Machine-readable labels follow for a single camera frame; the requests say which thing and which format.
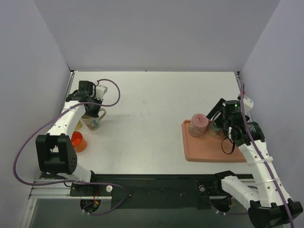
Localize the cream seahorse pattern mug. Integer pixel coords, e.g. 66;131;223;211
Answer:
81;108;106;131

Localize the yellow mug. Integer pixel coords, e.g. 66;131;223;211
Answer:
75;120;82;130

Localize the pink ghost pattern mug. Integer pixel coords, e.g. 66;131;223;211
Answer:
188;114;210;137

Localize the orange mug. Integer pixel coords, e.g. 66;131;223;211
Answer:
71;131;87;152

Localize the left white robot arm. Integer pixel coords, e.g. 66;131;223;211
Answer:
36;81;107;196

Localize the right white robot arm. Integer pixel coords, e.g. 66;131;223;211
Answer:
207;98;303;228

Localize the salmon pink tray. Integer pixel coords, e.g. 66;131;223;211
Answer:
181;120;246;163

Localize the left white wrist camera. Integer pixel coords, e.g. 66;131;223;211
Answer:
95;85;107;100

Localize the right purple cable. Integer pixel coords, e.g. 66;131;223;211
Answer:
212;83;295;228

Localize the aluminium frame rail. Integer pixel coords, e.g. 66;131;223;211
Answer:
28;178;112;200

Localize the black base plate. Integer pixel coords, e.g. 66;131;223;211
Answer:
70;174;233;211

